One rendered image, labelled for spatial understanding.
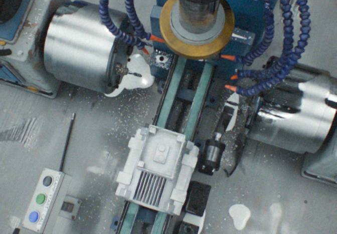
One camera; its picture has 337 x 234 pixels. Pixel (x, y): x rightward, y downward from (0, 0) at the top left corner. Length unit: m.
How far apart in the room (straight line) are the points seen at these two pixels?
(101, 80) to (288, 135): 0.54
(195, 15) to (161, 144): 0.40
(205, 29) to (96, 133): 0.68
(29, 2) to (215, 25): 0.56
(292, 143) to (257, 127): 0.11
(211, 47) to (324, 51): 0.72
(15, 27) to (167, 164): 0.56
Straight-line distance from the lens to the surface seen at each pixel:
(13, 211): 1.68
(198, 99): 1.54
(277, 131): 1.35
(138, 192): 1.30
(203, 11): 1.03
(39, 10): 1.43
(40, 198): 1.38
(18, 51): 1.39
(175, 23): 1.15
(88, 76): 1.39
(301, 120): 1.33
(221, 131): 1.37
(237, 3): 1.43
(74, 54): 1.38
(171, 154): 1.30
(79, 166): 1.64
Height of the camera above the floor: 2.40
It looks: 75 degrees down
